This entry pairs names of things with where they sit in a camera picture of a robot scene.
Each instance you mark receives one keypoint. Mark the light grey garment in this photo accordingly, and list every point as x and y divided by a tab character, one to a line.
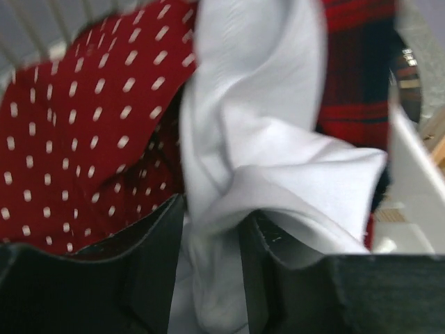
249	141

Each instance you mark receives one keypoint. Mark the red polka dot garment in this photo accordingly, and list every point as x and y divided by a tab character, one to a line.
90	143

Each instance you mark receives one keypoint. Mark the white laundry basket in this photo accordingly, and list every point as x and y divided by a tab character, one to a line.
411	219

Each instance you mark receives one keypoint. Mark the black rimmed plate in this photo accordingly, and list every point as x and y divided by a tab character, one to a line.
405	77

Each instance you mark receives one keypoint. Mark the wooden clothes rack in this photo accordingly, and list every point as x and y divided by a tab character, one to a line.
436	146

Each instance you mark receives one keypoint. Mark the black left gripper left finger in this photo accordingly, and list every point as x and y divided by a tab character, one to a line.
123	284

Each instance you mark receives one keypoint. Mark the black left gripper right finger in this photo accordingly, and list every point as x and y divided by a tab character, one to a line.
290	289

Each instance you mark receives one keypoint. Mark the red plaid skirt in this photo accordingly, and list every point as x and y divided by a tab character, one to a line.
355	104

